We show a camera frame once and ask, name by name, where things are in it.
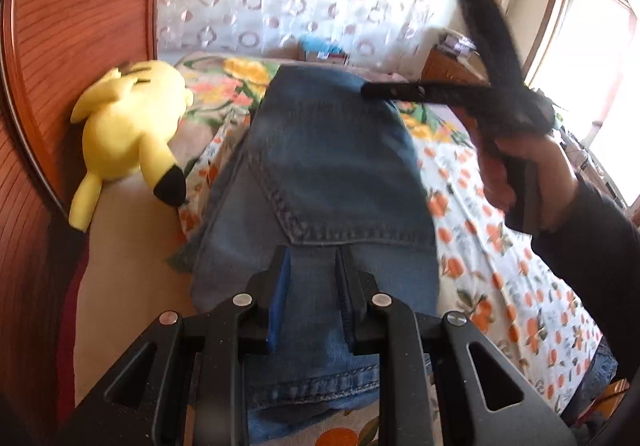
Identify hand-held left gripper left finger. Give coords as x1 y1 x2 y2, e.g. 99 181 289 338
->
57 245 292 446

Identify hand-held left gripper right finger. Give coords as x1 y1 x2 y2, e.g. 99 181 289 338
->
334 248 576 446

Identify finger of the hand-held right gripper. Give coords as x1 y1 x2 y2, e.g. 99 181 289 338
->
361 80 481 104

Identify blue denim pants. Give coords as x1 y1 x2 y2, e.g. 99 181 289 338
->
165 64 441 446

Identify person's right forearm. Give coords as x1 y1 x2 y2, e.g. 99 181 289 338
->
530 176 640 427

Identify person's right hand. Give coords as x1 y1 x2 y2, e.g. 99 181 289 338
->
475 132 578 234

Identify wooden side cabinet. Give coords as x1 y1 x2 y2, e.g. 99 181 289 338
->
420 48 491 86

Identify stack of papers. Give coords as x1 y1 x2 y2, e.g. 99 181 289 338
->
435 28 478 56

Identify wooden-framed window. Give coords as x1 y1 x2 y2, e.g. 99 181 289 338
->
520 0 640 207

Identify small box with blue packet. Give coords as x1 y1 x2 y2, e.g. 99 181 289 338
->
299 38 351 66

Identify orange-print bed sheet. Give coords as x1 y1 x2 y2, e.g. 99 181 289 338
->
165 116 621 446

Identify beige mattress cover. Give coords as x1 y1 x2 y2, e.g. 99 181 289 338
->
74 166 201 407

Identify yellow plush toy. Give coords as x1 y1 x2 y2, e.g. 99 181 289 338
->
69 60 195 231

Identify wooden louvered wardrobe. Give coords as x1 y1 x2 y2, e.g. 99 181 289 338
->
0 0 168 427

